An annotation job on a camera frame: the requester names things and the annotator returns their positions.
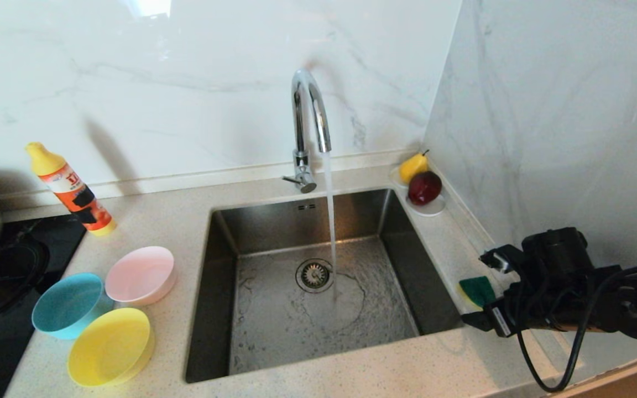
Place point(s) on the stainless steel sink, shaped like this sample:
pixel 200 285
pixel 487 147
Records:
pixel 274 331

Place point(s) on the pink plastic bowl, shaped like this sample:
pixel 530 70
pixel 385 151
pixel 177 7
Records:
pixel 141 276

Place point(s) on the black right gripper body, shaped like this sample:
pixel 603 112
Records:
pixel 528 309

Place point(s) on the blue plastic bowl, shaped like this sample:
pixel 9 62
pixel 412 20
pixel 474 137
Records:
pixel 68 307

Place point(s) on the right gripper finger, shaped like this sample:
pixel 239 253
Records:
pixel 479 320

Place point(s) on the yellow plastic bowl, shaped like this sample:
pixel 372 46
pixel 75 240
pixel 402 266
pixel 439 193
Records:
pixel 109 347

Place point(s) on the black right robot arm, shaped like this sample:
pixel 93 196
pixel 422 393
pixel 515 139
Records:
pixel 628 304

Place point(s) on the orange dish soap bottle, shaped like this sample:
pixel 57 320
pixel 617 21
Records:
pixel 69 185

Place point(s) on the chrome gooseneck faucet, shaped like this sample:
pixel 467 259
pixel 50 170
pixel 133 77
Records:
pixel 298 127

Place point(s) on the yellow pear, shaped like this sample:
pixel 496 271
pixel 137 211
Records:
pixel 412 167

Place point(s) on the metal sink drain strainer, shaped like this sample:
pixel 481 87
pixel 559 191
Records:
pixel 313 275

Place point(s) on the green and yellow sponge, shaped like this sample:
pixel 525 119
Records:
pixel 476 290

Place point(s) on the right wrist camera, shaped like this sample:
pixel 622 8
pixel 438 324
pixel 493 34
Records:
pixel 501 260

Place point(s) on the red apple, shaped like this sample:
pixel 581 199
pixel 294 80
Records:
pixel 424 188

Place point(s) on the small white dish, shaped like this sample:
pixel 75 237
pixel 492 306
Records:
pixel 433 209

